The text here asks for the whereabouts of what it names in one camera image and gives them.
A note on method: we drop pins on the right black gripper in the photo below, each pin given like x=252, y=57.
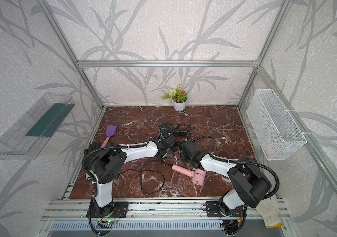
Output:
x=182, y=156

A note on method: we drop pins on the dark green hair dryer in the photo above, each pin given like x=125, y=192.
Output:
x=167, y=129

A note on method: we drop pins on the pink hair dryer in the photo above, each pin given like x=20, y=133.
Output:
x=198, y=176

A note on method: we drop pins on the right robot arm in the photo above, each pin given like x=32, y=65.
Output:
x=252, y=182

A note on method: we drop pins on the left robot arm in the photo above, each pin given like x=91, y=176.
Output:
x=104, y=164

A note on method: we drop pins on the white pot artificial flowers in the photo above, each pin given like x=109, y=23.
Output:
x=177, y=96

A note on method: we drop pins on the purple pink spatula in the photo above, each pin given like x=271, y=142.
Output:
x=110, y=131

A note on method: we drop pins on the black green work glove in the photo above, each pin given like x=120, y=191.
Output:
x=88, y=161

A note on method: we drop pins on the white cloth glove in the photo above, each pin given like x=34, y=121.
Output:
x=269, y=211

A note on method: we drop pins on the white wire mesh basket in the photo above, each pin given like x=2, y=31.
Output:
x=277, y=132

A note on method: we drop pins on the horizontal aluminium frame bar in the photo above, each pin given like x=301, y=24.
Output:
x=165, y=63

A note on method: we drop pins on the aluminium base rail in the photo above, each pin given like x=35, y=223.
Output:
x=183, y=213

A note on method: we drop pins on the clear plastic wall shelf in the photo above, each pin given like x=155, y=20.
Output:
x=25, y=139

